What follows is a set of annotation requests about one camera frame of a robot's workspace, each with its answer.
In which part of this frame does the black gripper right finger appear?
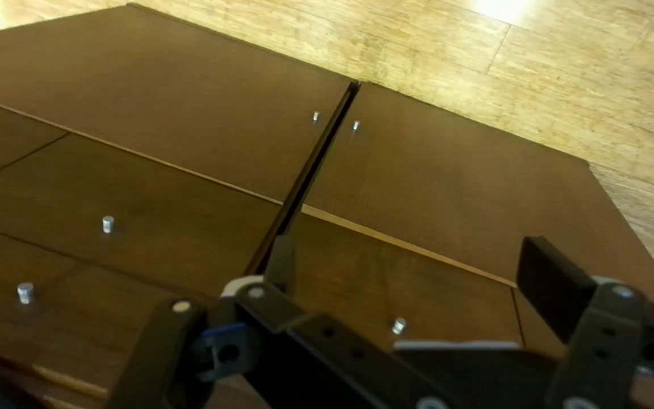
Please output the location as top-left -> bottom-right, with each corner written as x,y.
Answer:
515,234 -> 654,409

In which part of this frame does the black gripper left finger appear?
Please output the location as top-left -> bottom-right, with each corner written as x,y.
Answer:
106,234 -> 450,409

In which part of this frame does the brown wooden shelf cabinet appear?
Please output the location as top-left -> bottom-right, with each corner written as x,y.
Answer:
0,2 -> 654,409

